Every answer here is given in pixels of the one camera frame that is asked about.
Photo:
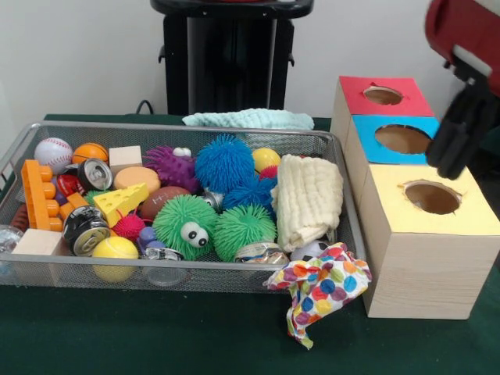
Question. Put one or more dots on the wooden box with three holes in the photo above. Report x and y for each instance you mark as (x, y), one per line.
(426, 258)

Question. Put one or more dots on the orange toy building block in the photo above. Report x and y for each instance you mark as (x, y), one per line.
(37, 195)

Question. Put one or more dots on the small soccer ball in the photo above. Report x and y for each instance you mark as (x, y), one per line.
(307, 249)

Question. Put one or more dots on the green spiky ball with face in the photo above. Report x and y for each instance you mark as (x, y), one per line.
(185, 226)

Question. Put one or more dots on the yellow tennis ball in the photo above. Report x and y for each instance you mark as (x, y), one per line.
(115, 251)

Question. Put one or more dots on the dark green tablecloth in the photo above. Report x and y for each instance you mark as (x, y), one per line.
(234, 336)

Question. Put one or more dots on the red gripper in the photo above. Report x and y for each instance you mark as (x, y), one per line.
(469, 31)

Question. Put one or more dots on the clear mesh bin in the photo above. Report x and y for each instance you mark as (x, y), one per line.
(195, 278)

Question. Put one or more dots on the white polka dot cloth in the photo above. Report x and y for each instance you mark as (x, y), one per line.
(324, 289)

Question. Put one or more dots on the blue spiky ball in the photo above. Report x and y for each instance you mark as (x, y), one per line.
(225, 162)

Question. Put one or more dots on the silver drink can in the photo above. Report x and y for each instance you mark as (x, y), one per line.
(84, 230)

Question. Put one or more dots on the yellow toy cheese wedge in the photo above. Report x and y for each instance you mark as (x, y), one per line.
(121, 203)

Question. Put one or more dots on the white baseball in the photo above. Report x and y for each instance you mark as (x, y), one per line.
(53, 154)

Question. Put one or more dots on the mint green cloth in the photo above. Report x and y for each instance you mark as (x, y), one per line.
(250, 118)

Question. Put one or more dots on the cream waffle cloth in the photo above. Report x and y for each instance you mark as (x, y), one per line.
(310, 201)

